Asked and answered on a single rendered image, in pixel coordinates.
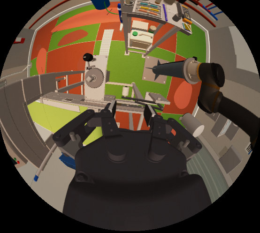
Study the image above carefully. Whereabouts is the grey rod with blue tip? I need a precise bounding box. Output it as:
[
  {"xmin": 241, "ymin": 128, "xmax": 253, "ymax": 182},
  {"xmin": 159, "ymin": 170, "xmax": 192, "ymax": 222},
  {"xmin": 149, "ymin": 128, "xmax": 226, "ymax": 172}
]
[{"xmin": 33, "ymin": 143, "xmax": 58, "ymax": 182}]

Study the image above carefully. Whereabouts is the purple pen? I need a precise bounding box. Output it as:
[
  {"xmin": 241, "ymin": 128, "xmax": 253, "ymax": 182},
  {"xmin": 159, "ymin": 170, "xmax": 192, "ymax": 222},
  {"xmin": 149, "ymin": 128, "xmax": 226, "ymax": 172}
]
[{"xmin": 162, "ymin": 3, "xmax": 169, "ymax": 23}]

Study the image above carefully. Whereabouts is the large white cylinder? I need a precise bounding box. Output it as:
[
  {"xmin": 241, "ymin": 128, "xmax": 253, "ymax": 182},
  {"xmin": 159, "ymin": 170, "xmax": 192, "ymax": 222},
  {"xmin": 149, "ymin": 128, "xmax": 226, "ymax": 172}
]
[{"xmin": 181, "ymin": 112, "xmax": 205, "ymax": 138}]

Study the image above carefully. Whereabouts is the blue ribbed block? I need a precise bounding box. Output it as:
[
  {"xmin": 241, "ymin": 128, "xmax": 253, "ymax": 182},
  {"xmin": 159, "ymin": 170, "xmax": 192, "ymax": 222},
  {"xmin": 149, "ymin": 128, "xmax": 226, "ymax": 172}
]
[{"xmin": 58, "ymin": 153, "xmax": 76, "ymax": 171}]

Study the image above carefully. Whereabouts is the dark grey hand tool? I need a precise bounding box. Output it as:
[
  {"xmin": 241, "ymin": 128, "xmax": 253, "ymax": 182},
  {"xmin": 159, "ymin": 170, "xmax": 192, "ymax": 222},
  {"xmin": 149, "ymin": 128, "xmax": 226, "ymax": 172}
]
[{"xmin": 172, "ymin": 2, "xmax": 184, "ymax": 23}]

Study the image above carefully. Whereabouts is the grey toothed ratchet wheel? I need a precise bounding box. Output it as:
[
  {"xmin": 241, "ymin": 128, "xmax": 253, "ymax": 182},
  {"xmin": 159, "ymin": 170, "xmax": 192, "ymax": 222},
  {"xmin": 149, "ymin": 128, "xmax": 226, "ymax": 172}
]
[{"xmin": 84, "ymin": 68, "xmax": 105, "ymax": 89}]

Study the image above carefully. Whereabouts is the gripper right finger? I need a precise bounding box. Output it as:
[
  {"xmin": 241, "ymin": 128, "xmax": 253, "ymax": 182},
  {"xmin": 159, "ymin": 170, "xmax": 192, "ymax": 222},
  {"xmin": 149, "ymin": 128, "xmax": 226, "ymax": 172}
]
[{"xmin": 143, "ymin": 104, "xmax": 203, "ymax": 155}]

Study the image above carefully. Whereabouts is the red and blue pipe rack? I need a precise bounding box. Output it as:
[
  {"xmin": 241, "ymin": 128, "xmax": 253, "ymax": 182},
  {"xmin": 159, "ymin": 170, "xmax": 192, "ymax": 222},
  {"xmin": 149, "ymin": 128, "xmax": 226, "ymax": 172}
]
[{"xmin": 184, "ymin": 0, "xmax": 223, "ymax": 22}]

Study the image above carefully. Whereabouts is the white jerrycan with green cap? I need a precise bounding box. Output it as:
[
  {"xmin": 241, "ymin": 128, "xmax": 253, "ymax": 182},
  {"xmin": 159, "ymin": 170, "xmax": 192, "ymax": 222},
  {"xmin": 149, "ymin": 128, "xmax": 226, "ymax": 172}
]
[{"xmin": 129, "ymin": 30, "xmax": 154, "ymax": 50}]

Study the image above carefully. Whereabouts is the lime green panel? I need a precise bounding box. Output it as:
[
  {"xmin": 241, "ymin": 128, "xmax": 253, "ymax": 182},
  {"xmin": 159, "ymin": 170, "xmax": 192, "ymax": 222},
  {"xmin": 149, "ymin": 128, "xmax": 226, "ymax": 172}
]
[{"xmin": 27, "ymin": 101, "xmax": 103, "ymax": 147}]

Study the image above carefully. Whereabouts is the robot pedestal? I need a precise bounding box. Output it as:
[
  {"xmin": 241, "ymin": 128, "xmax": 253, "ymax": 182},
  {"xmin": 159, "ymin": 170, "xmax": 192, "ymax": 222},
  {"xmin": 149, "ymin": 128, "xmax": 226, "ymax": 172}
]
[{"xmin": 141, "ymin": 55, "xmax": 186, "ymax": 85}]

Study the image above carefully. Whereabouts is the grey control box with buttons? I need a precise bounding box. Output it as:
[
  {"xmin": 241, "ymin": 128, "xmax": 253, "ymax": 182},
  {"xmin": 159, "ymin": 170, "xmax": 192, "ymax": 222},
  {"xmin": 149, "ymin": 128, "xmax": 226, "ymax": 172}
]
[{"xmin": 9, "ymin": 155, "xmax": 27, "ymax": 170}]

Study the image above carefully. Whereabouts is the grey wall cabinet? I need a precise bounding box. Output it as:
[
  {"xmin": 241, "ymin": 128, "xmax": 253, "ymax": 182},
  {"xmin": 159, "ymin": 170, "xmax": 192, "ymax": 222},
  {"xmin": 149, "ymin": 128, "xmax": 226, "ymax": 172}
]
[
  {"xmin": 218, "ymin": 145, "xmax": 243, "ymax": 174},
  {"xmin": 211, "ymin": 113, "xmax": 240, "ymax": 141}
]

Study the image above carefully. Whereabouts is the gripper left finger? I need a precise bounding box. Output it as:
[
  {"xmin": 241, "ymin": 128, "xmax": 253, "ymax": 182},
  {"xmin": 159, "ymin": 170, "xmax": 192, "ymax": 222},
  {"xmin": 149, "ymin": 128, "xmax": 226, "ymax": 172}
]
[{"xmin": 52, "ymin": 100, "xmax": 123, "ymax": 147}]

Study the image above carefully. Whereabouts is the grey ribbed mat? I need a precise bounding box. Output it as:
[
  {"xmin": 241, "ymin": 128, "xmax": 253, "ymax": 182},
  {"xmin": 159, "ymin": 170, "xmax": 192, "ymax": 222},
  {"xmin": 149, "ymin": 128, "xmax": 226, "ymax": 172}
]
[{"xmin": 186, "ymin": 135, "xmax": 229, "ymax": 204}]

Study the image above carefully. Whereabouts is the dark grey lever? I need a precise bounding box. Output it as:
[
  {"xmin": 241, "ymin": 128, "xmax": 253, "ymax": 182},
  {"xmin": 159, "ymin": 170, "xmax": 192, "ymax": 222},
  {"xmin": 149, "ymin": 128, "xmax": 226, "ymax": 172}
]
[{"xmin": 121, "ymin": 95, "xmax": 164, "ymax": 110}]

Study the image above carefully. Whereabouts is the grey work table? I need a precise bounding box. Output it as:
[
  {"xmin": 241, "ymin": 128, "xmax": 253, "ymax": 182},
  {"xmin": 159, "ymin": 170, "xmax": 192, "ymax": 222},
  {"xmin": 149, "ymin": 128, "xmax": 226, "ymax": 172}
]
[{"xmin": 121, "ymin": 0, "xmax": 193, "ymax": 57}]

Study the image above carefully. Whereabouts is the beige box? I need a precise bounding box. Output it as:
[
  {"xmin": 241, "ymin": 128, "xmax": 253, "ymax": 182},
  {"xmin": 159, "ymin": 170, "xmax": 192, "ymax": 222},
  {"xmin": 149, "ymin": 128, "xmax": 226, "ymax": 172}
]
[{"xmin": 131, "ymin": 20, "xmax": 149, "ymax": 31}]

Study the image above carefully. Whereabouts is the teal marker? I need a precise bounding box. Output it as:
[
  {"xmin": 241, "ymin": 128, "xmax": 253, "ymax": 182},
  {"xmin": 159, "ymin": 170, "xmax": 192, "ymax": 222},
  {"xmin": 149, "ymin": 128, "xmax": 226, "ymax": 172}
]
[{"xmin": 139, "ymin": 2, "xmax": 160, "ymax": 8}]

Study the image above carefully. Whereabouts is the orange marker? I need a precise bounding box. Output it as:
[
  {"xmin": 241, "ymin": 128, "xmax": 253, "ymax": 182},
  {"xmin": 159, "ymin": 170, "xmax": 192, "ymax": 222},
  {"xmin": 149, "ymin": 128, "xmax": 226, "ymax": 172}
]
[{"xmin": 138, "ymin": 9, "xmax": 159, "ymax": 16}]

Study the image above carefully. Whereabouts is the yellow marker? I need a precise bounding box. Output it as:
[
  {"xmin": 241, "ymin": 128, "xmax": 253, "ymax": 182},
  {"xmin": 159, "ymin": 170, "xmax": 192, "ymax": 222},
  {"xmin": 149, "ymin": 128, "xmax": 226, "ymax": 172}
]
[{"xmin": 138, "ymin": 6, "xmax": 160, "ymax": 13}]

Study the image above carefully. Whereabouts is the grey handheld meter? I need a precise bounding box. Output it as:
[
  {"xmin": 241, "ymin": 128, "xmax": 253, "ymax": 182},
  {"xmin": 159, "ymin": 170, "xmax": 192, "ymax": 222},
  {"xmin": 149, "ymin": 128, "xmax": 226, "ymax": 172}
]
[{"xmin": 181, "ymin": 4, "xmax": 193, "ymax": 25}]

